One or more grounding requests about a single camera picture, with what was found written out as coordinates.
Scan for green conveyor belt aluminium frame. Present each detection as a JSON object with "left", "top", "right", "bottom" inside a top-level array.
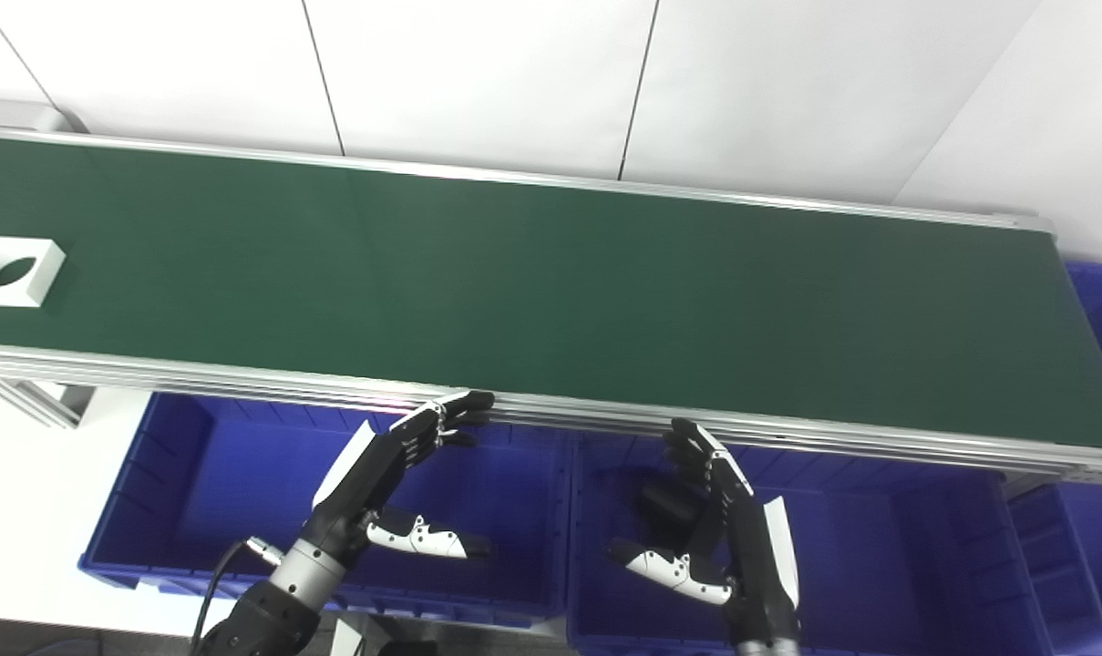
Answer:
[{"left": 0, "top": 123, "right": 1102, "bottom": 485}]

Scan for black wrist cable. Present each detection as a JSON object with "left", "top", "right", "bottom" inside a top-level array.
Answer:
[{"left": 190, "top": 538, "right": 285, "bottom": 656}]

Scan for aluminium conveyor support leg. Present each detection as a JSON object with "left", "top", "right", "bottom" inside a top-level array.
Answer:
[{"left": 0, "top": 375, "right": 96, "bottom": 429}]

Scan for blue plastic bin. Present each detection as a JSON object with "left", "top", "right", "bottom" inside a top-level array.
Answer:
[
  {"left": 78, "top": 392, "right": 575, "bottom": 630},
  {"left": 564, "top": 433, "right": 1055, "bottom": 656},
  {"left": 1006, "top": 262, "right": 1102, "bottom": 656}
]

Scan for grey conveyor end housing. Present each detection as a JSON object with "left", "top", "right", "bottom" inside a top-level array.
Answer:
[{"left": 0, "top": 98, "right": 88, "bottom": 137}]

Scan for white square part round hole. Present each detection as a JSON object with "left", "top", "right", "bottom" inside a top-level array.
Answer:
[{"left": 0, "top": 236, "right": 67, "bottom": 308}]

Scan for black part in bin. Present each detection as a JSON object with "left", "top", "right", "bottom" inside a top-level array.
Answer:
[{"left": 637, "top": 481, "right": 714, "bottom": 549}]

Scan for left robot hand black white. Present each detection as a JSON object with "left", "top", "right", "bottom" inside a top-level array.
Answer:
[{"left": 304, "top": 390, "right": 497, "bottom": 568}]

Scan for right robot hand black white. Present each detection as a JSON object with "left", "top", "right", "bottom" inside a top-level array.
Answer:
[{"left": 602, "top": 419, "right": 802, "bottom": 643}]

